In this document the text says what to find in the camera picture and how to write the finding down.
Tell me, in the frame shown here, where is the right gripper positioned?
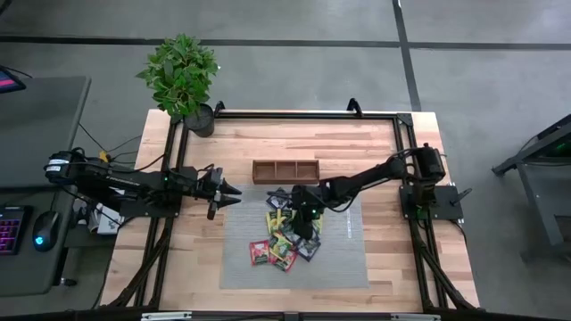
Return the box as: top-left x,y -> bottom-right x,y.
290,183 -> 326,241

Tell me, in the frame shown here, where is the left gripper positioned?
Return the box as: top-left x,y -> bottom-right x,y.
195,167 -> 243,221

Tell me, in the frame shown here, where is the blackcurrant tea sachet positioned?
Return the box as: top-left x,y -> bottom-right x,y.
295,239 -> 322,262
266,187 -> 294,210
283,222 -> 301,244

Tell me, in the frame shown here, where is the red strawberry tea sachet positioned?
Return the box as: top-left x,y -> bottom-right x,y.
249,240 -> 271,267
271,249 -> 299,273

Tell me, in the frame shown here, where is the grey woven placemat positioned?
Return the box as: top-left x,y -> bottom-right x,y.
219,184 -> 370,290

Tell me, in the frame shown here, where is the wooden three-compartment tray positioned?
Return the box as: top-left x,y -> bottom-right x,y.
252,159 -> 320,185

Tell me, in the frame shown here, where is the black plant pot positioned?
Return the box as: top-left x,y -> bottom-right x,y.
183,103 -> 216,138

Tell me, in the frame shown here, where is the white box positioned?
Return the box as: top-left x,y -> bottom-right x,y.
95,202 -> 124,235

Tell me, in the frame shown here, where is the green leafy plant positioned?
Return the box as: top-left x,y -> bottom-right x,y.
136,33 -> 220,124

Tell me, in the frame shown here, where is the black computer mouse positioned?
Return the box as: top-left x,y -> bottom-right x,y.
31,210 -> 62,253

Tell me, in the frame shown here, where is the grey desk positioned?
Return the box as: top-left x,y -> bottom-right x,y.
0,75 -> 93,298

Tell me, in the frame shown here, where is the backlit black keyboard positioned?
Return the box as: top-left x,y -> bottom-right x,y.
0,204 -> 33,256

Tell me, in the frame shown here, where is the dark metal cart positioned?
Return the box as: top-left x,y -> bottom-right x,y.
492,113 -> 571,262

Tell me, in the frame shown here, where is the dark tablet screen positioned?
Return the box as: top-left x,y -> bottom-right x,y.
0,65 -> 27,95

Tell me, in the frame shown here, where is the black aluminium table frame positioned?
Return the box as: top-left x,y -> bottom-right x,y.
100,97 -> 481,313

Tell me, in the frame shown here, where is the silver frame bracket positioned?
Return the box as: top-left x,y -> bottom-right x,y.
141,311 -> 193,321
390,313 -> 442,321

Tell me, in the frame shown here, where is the black cable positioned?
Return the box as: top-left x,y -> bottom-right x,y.
78,122 -> 144,155

